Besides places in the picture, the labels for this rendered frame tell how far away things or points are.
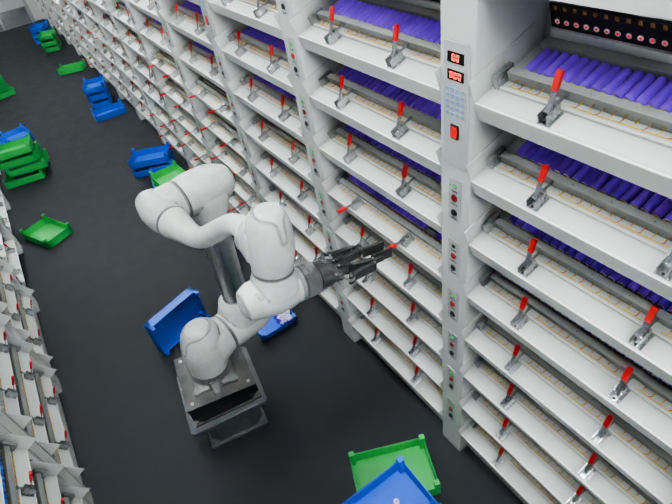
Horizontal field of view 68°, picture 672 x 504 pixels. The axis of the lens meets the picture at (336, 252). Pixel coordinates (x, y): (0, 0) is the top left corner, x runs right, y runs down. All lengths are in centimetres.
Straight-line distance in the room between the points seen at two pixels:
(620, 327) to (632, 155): 38
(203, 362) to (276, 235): 96
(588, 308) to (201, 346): 130
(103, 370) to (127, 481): 66
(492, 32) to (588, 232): 42
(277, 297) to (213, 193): 57
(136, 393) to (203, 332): 82
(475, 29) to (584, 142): 28
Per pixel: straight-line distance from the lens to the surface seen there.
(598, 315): 116
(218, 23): 226
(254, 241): 111
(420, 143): 131
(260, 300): 119
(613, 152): 93
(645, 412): 128
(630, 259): 102
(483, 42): 105
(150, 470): 239
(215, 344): 194
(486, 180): 117
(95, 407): 271
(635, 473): 142
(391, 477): 175
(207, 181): 165
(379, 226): 165
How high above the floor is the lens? 192
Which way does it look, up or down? 41 degrees down
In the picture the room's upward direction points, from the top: 11 degrees counter-clockwise
